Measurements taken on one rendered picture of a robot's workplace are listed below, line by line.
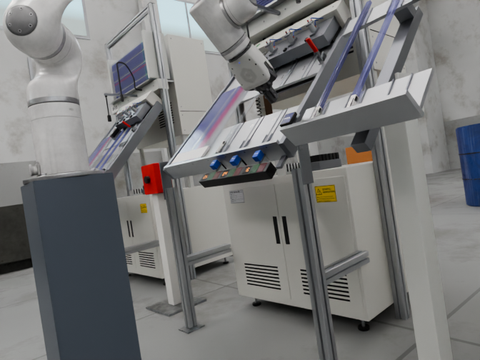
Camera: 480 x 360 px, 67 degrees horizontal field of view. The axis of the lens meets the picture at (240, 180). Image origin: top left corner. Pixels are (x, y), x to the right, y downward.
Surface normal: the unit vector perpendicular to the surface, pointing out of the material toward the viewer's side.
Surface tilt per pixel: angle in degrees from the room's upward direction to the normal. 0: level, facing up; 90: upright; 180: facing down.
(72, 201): 90
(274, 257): 90
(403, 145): 90
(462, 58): 90
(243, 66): 130
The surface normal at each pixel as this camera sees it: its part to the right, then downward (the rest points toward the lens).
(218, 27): -0.05, 0.61
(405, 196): -0.81, 0.13
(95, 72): 0.62, -0.09
